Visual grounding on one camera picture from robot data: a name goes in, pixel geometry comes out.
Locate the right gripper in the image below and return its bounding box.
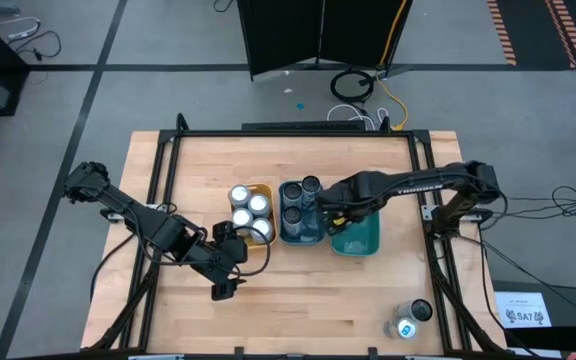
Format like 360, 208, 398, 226
317, 174, 382, 236

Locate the black box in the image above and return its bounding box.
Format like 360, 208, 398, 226
490, 279, 576, 351

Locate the coiled black cable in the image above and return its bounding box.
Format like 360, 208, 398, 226
329, 68, 375, 105

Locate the white paper sign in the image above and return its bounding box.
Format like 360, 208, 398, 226
494, 291, 553, 329

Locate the teal plastic bin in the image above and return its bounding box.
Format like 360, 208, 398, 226
329, 192, 382, 257

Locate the yellow cable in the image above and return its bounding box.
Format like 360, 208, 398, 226
375, 0, 409, 132

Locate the black mat with orange stripes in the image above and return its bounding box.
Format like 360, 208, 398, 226
486, 0, 576, 71

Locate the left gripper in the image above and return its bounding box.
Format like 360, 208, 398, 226
182, 234, 249, 302

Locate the blue silver Red Bull can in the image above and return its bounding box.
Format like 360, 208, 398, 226
382, 318, 419, 342

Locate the dark blue plastic bin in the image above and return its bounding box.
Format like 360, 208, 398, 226
277, 179, 328, 247

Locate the white cable with adapter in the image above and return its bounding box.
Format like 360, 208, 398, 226
0, 16, 42, 41

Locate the yellow plastic bin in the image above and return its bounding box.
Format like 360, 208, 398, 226
227, 182, 279, 250

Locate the black aluminium table frame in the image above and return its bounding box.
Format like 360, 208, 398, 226
81, 112, 509, 357

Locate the black folding partition screen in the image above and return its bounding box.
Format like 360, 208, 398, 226
236, 0, 414, 81

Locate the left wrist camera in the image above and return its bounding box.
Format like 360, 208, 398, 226
211, 220, 235, 242

